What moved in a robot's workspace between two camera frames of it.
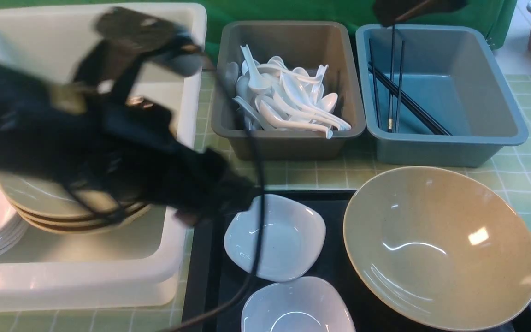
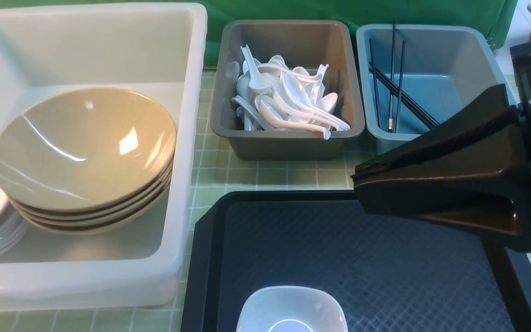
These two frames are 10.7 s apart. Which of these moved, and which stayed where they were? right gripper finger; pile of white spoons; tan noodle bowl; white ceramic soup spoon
Moved: right gripper finger; tan noodle bowl
Stayed: pile of white spoons; white ceramic soup spoon
